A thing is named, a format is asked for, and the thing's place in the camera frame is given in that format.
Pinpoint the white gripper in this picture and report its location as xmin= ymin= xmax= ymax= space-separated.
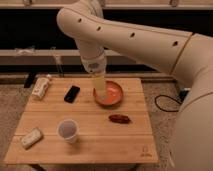
xmin=81 ymin=55 xmax=107 ymax=99

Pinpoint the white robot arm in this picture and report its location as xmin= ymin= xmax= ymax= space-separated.
xmin=57 ymin=0 xmax=213 ymax=171

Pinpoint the orange bowl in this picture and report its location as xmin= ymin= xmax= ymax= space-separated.
xmin=93 ymin=81 xmax=123 ymax=106

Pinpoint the black phone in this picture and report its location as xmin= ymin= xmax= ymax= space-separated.
xmin=64 ymin=86 xmax=80 ymax=103

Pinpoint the wooden table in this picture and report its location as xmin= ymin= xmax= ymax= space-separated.
xmin=4 ymin=78 xmax=158 ymax=164

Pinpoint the white squeeze bottle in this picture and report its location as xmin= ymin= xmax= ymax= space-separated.
xmin=32 ymin=74 xmax=52 ymax=100

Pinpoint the black cable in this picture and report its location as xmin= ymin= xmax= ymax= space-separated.
xmin=154 ymin=94 xmax=183 ymax=113

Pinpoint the long shelf rail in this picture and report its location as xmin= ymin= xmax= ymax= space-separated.
xmin=0 ymin=49 xmax=141 ymax=65

